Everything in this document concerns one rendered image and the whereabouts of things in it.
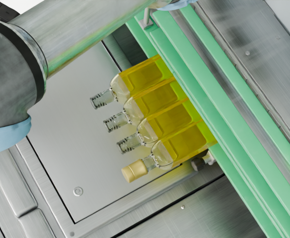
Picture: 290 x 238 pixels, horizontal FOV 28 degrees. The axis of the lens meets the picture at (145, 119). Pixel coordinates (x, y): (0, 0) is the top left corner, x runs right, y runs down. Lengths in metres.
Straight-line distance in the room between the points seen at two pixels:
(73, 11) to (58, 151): 0.66
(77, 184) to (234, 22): 0.49
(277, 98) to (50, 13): 0.55
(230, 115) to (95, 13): 0.45
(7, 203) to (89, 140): 0.23
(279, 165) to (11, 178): 0.60
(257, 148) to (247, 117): 0.06
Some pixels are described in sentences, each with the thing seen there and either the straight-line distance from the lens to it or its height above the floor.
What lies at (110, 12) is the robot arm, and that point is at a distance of 0.79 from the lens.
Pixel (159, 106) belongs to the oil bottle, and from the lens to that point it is 1.25.
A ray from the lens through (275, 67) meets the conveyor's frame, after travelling 1.19.
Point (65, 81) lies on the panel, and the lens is 1.44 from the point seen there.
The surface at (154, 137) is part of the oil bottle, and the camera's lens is 1.22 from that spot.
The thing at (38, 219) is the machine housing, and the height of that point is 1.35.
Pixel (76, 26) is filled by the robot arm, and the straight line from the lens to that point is 0.75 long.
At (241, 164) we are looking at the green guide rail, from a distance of 1.19.
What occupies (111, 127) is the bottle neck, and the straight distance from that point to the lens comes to 1.25.
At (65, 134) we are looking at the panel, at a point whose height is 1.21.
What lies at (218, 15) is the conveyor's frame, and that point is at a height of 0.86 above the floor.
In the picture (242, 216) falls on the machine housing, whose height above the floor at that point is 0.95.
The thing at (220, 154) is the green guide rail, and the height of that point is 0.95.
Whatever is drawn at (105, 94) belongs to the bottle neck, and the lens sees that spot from 1.27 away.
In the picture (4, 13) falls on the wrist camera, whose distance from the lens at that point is 1.13.
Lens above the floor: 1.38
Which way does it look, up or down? 15 degrees down
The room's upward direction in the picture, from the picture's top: 118 degrees counter-clockwise
